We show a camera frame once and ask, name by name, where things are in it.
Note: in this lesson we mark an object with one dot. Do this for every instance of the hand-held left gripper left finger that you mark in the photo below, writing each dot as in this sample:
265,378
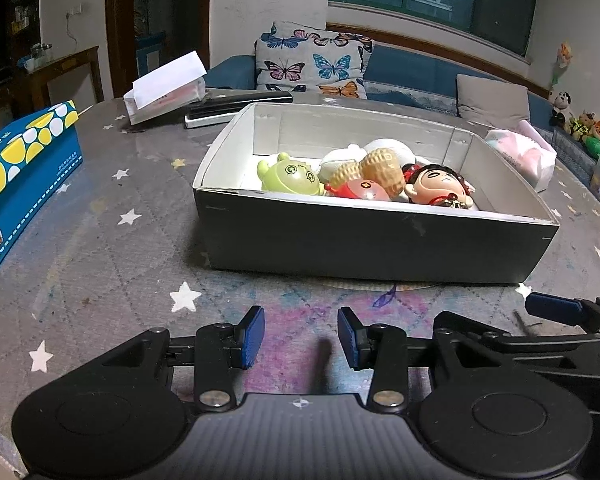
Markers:
250,337

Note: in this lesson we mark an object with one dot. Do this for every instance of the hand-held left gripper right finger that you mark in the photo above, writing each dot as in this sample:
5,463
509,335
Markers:
351,339

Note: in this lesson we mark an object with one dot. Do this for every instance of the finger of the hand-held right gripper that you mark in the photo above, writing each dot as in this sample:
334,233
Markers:
552,307
472,327

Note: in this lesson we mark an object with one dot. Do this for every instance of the grey cardboard box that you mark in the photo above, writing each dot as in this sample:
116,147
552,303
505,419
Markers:
380,250

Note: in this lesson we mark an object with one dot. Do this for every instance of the black-haired doll head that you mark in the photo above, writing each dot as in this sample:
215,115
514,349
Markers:
432,185

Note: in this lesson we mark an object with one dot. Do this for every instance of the red round toy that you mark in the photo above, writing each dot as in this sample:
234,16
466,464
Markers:
360,191

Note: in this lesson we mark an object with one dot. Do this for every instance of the green alien toy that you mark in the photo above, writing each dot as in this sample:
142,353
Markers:
290,177

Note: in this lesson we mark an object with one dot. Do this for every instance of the peanut toy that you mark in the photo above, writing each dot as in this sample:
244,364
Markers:
380,170

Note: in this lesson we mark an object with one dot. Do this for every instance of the star printed tablecloth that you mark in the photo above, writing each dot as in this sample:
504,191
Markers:
130,260

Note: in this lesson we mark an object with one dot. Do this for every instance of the pink tissue packet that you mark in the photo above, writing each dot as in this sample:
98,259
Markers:
525,155

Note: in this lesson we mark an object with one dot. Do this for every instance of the white plush toy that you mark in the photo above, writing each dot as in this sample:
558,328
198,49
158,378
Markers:
340,157

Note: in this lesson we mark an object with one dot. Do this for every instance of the orange fox plush toy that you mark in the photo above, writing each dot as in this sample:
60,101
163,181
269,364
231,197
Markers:
590,125

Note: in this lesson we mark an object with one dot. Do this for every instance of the panda plush toy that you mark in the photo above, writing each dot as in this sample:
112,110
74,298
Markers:
561,107

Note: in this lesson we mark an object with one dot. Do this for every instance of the grey pillow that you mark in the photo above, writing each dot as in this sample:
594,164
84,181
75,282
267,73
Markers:
490,97

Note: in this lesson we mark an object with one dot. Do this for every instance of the white remote control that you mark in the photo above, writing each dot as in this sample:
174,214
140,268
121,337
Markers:
207,121

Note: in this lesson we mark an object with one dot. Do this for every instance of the black remote control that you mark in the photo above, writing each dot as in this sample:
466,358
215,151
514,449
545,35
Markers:
240,100

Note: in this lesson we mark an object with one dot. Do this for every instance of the blue sofa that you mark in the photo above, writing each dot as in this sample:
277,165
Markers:
405,70

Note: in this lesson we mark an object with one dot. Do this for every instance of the blue dotted tissue box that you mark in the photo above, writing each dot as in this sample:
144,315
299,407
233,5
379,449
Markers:
25,185

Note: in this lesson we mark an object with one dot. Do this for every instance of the butterfly print pillow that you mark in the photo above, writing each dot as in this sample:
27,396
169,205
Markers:
310,60

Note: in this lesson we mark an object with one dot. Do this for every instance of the blue cabinet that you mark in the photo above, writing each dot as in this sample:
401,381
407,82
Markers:
150,52

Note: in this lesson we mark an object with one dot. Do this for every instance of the wooden side table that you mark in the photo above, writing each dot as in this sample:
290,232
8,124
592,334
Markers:
65,67

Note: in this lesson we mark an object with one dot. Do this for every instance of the glass jar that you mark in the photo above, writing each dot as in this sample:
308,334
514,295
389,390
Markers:
40,55

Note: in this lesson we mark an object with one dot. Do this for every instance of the paper flower wall decoration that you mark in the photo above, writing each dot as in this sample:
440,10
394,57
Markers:
562,60

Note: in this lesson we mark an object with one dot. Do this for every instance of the wooden door frame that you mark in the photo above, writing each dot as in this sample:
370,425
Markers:
111,25

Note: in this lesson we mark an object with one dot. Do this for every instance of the wall socket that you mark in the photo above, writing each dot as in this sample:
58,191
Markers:
74,10

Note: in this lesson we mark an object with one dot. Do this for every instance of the dark wall shelf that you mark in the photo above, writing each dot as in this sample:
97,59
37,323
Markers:
10,35

